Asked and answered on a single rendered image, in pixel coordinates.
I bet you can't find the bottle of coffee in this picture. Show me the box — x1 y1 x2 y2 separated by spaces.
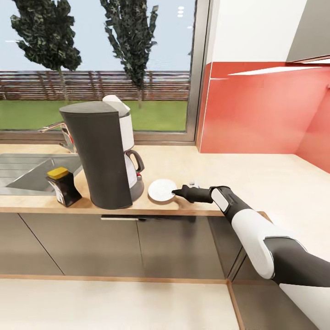
46 167 82 207

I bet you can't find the paper coffee filter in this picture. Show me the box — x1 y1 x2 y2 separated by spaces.
103 95 130 118

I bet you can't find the saucer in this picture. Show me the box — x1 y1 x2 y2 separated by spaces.
148 178 177 201

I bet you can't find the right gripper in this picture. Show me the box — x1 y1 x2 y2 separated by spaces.
172 185 202 203

